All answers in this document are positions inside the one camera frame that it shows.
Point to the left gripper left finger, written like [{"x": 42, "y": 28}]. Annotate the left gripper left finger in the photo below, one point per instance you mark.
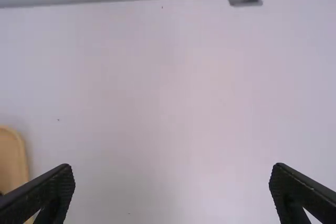
[{"x": 39, "y": 195}]

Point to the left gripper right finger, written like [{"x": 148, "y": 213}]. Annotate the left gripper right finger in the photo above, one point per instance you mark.
[{"x": 294, "y": 192}]

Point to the tan tray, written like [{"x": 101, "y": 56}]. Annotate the tan tray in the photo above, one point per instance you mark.
[{"x": 10, "y": 155}]

